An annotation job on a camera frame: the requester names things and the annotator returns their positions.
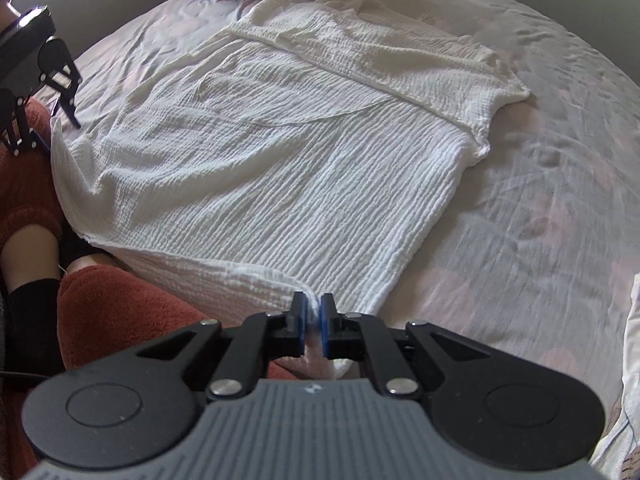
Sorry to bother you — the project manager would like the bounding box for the person's black sock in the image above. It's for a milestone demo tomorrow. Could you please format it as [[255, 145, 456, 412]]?
[[0, 277, 67, 377]]

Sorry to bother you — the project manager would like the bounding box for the bed with pale dotted sheet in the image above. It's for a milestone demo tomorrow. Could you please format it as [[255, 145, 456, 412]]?
[[10, 0, 640, 462]]

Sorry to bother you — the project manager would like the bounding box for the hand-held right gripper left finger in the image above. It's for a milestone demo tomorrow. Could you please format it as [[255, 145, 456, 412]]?
[[137, 291, 308, 402]]

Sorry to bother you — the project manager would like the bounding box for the person's bare leg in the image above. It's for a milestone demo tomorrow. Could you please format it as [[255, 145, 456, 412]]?
[[0, 221, 113, 292]]

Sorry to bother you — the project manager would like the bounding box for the white crinkled shirt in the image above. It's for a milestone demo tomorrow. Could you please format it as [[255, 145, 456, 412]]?
[[49, 0, 532, 382]]

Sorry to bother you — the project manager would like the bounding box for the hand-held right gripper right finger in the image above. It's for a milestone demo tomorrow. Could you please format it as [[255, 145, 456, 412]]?
[[321, 292, 493, 401]]

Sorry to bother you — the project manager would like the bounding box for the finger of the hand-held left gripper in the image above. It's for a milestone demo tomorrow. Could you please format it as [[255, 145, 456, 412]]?
[[42, 62, 84, 129], [0, 89, 52, 157]]

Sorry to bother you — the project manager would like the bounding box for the person's red fuzzy clothing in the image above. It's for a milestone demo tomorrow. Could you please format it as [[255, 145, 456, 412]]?
[[0, 97, 303, 477]]

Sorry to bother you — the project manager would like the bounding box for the pile of unfolded clothes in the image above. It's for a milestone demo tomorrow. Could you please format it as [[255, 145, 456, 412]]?
[[589, 272, 640, 480]]

